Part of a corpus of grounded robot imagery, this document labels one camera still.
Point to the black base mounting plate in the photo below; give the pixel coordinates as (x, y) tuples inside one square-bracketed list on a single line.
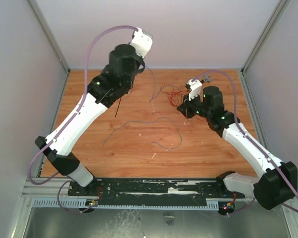
[(154, 191)]

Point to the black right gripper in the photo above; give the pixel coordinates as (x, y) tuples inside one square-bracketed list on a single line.
[(186, 108)]

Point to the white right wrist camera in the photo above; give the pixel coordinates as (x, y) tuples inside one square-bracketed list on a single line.
[(194, 87)]

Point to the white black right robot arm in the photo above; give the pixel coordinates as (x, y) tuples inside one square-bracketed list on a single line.
[(275, 182)]

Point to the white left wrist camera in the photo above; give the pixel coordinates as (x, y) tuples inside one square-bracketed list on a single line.
[(142, 42)]

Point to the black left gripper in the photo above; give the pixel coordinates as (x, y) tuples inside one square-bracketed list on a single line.
[(139, 60)]

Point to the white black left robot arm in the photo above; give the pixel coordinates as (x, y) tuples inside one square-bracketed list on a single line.
[(115, 80)]

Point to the adjustable wrench black handle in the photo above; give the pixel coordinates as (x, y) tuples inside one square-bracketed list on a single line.
[(206, 79)]

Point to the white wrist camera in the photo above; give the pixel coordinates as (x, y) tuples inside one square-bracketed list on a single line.
[(194, 87), (142, 42)]

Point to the aluminium frame rail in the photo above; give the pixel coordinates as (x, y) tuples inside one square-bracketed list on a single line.
[(49, 189)]

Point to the black zip tie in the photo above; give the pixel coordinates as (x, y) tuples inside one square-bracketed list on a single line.
[(119, 103)]

